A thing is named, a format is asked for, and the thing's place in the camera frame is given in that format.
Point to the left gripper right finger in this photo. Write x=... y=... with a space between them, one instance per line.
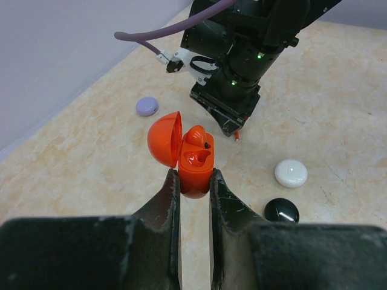
x=249 y=252

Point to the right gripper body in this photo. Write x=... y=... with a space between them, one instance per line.
x=230 y=93

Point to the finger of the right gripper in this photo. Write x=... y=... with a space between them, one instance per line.
x=229 y=120

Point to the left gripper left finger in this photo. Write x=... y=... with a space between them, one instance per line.
x=133 y=251

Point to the orange earbud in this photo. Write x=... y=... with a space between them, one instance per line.
x=197 y=136
x=237 y=136

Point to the black earbud charging case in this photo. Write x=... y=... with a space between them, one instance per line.
x=281 y=210

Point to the orange earbud charging case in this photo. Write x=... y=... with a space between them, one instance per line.
x=167 y=144

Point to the white earbud charging case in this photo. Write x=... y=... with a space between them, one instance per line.
x=291 y=173

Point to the purple earbud charging case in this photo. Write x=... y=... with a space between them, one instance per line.
x=146 y=106

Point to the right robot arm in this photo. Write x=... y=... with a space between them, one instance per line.
x=243 y=41

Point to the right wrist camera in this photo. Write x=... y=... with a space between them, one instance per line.
x=201 y=68

